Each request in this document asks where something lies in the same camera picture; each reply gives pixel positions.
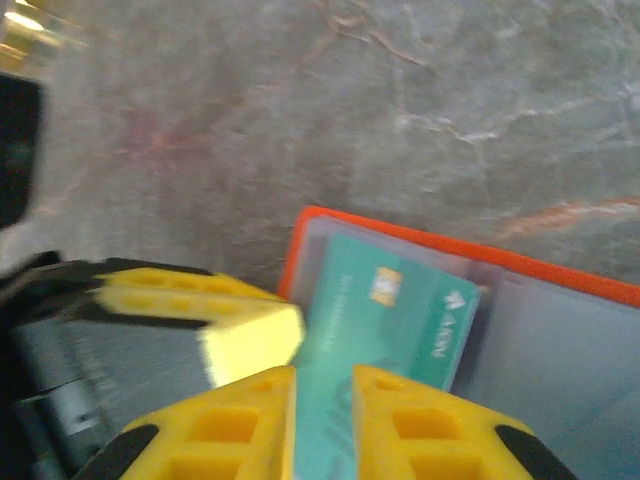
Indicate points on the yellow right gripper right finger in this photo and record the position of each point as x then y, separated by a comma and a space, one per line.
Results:
430, 435

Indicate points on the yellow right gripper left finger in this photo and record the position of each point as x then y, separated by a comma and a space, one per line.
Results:
225, 430

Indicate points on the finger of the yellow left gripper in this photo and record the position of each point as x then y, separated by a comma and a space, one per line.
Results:
250, 340
165, 282

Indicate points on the green credit card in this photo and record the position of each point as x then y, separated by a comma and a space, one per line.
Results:
380, 330

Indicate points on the orange card holder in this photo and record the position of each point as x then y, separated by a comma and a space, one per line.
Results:
550, 360

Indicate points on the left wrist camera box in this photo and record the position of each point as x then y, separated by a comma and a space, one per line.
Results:
17, 150

